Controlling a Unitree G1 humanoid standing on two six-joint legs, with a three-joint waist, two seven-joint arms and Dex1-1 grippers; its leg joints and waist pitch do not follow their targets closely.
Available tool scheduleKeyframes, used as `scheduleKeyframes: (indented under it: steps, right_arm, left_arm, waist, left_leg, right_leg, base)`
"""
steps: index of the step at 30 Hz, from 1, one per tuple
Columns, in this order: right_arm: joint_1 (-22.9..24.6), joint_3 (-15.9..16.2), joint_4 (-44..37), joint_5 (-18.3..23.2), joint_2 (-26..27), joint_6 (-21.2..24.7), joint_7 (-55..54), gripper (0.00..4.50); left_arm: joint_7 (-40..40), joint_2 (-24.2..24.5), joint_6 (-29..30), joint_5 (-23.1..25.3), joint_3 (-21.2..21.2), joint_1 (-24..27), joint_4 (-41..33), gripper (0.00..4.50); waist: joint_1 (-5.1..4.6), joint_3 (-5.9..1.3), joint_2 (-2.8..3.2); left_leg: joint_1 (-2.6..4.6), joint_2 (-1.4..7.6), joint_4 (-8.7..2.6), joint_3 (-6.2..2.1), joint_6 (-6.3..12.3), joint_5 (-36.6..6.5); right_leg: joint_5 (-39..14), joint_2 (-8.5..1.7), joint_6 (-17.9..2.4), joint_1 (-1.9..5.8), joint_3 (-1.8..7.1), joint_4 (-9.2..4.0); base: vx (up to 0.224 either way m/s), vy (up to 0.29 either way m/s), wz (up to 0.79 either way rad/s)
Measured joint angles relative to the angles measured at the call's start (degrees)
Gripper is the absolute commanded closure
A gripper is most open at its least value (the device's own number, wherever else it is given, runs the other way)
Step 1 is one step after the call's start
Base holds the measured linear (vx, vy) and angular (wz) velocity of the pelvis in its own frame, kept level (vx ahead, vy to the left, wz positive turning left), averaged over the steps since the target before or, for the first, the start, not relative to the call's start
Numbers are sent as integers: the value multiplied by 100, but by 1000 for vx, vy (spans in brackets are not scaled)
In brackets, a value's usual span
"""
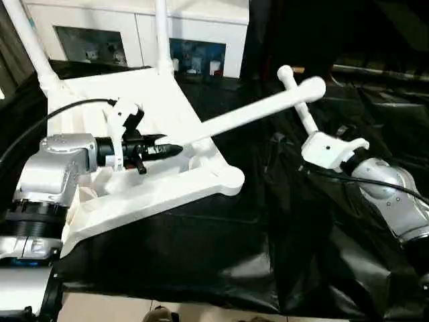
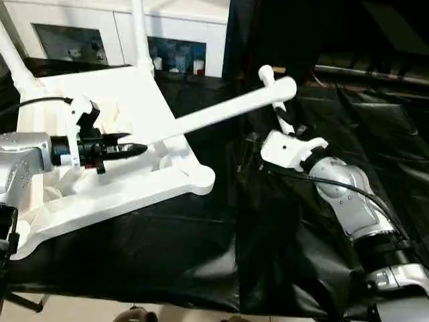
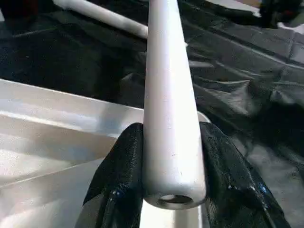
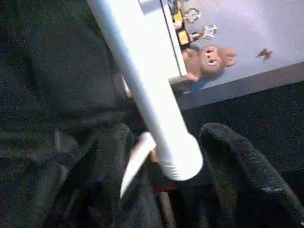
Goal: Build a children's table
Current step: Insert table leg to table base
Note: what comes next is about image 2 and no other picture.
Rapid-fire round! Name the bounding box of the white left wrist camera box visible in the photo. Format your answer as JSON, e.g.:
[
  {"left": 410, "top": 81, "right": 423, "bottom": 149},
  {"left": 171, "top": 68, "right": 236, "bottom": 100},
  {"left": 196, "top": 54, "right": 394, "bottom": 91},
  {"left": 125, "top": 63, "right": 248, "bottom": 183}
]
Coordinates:
[{"left": 63, "top": 94, "right": 102, "bottom": 168}]

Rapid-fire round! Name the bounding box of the black mat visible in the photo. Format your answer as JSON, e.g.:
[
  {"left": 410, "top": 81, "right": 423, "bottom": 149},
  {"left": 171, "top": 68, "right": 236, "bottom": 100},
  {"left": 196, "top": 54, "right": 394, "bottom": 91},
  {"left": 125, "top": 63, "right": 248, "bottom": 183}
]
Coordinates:
[{"left": 0, "top": 57, "right": 429, "bottom": 319}]

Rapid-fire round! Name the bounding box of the white plastic table top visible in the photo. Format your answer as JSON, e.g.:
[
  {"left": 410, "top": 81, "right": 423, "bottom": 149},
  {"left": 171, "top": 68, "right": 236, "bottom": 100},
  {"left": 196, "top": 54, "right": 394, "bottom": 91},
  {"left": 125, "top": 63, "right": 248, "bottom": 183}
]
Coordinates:
[{"left": 10, "top": 64, "right": 217, "bottom": 261}]

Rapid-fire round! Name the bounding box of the black stand leg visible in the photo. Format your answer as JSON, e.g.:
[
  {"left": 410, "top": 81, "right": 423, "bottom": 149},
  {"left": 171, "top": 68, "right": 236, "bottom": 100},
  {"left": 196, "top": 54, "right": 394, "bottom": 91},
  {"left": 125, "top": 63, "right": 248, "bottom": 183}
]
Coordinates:
[{"left": 0, "top": 292, "right": 45, "bottom": 314}]

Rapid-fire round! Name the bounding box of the white plastic table leg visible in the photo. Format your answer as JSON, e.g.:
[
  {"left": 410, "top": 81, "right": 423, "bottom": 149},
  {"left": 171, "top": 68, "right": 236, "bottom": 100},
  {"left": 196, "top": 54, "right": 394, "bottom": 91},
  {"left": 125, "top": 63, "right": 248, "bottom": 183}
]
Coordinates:
[
  {"left": 259, "top": 64, "right": 297, "bottom": 136},
  {"left": 131, "top": 0, "right": 156, "bottom": 76},
  {"left": 134, "top": 76, "right": 298, "bottom": 152},
  {"left": 0, "top": 20, "right": 41, "bottom": 96}
]

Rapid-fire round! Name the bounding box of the black metal rail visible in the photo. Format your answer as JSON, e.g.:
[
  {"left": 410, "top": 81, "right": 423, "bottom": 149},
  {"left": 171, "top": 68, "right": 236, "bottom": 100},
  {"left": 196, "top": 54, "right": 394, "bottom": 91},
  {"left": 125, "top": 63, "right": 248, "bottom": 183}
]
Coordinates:
[{"left": 315, "top": 64, "right": 429, "bottom": 86}]

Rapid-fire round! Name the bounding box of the dark round robot part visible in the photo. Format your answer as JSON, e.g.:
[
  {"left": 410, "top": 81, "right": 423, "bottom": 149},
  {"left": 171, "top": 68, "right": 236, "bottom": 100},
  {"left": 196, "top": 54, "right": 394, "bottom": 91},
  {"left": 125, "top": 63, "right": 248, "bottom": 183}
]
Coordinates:
[{"left": 113, "top": 306, "right": 160, "bottom": 322}]

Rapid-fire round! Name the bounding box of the white glass-door cabinet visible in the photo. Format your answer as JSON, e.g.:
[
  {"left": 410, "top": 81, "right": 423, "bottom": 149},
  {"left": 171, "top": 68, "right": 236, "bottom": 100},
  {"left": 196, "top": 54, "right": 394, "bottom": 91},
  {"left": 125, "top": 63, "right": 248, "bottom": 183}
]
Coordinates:
[{"left": 3, "top": 0, "right": 230, "bottom": 78}]

